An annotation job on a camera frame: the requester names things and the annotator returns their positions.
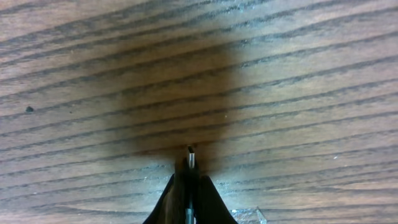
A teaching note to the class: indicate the black ridged right gripper left finger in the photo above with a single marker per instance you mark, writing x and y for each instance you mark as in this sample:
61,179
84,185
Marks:
170,208

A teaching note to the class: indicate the black ridged right gripper right finger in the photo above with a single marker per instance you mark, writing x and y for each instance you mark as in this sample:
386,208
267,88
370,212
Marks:
209,206

